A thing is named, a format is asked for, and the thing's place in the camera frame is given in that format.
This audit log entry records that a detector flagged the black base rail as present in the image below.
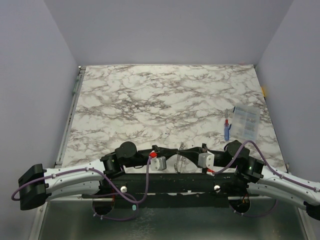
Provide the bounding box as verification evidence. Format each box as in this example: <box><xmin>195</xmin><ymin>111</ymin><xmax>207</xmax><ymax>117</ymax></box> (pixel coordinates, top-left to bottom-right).
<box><xmin>82</xmin><ymin>171</ymin><xmax>261</xmax><ymax>208</ymax></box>

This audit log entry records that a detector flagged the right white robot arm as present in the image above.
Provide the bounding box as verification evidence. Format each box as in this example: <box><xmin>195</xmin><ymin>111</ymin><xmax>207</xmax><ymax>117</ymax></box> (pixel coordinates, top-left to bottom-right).
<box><xmin>178</xmin><ymin>140</ymin><xmax>320</xmax><ymax>220</ymax></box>

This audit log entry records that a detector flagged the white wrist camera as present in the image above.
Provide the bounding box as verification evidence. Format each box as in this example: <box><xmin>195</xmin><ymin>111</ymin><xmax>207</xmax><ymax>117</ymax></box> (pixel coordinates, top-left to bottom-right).
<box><xmin>150</xmin><ymin>156</ymin><xmax>167</xmax><ymax>171</ymax></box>
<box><xmin>196</xmin><ymin>152</ymin><xmax>215</xmax><ymax>169</ymax></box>

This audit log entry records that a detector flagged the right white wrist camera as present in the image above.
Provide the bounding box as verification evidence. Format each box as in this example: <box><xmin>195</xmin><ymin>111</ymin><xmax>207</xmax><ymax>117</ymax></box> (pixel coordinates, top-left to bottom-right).
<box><xmin>196</xmin><ymin>152</ymin><xmax>215</xmax><ymax>169</ymax></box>

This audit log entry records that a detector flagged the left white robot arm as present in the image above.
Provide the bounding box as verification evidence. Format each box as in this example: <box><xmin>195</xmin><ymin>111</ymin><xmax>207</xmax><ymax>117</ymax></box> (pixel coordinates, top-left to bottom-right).
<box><xmin>11</xmin><ymin>141</ymin><xmax>179</xmax><ymax>211</ymax></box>

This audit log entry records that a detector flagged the left aluminium frame rail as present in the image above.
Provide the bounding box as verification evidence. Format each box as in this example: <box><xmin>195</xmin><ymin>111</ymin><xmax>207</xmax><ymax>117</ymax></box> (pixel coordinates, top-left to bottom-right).
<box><xmin>54</xmin><ymin>66</ymin><xmax>87</xmax><ymax>169</ymax></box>

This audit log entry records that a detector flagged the clear plastic organizer box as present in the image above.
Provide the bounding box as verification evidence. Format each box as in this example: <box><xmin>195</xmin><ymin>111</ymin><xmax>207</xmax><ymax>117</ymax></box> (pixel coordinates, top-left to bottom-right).
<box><xmin>230</xmin><ymin>103</ymin><xmax>261</xmax><ymax>142</ymax></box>

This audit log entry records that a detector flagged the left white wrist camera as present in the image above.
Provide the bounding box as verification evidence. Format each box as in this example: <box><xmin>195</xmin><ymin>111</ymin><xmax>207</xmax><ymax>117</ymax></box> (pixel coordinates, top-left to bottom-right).
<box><xmin>150</xmin><ymin>156</ymin><xmax>167</xmax><ymax>171</ymax></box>

